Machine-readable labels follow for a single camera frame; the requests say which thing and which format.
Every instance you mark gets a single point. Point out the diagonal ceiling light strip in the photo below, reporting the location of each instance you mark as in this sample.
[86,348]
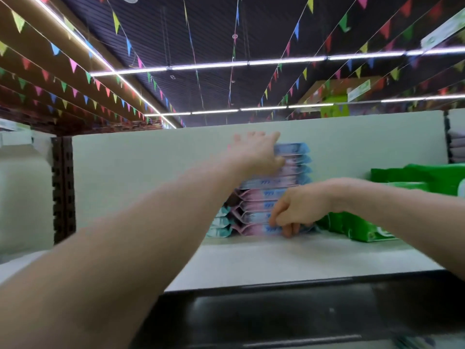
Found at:
[109,69]

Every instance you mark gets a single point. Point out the person's right hand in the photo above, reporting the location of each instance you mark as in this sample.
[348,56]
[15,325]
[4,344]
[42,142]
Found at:
[301,205]

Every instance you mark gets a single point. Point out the short ceiling light strip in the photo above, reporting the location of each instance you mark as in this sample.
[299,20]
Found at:
[261,108]

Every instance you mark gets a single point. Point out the long ceiling light strip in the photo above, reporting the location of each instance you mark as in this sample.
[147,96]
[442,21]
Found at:
[276,61]

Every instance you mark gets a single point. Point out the metal store shelving unit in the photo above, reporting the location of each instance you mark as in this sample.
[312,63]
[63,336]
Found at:
[145,163]

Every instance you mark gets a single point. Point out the green wall sign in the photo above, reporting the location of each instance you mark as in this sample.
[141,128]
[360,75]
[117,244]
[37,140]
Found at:
[14,126]

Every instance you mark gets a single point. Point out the person's left forearm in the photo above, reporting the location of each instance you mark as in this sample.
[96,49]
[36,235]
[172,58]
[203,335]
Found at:
[94,272]

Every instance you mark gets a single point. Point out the person's left hand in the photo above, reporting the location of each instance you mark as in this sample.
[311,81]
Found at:
[254,154]

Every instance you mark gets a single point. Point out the person's right forearm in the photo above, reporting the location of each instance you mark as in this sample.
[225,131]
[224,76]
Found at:
[407,221]

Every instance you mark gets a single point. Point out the green yellow store sign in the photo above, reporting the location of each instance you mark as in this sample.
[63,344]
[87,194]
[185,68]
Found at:
[334,101]

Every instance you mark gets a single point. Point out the white green hanging sign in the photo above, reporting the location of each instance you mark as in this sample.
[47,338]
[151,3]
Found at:
[443,29]

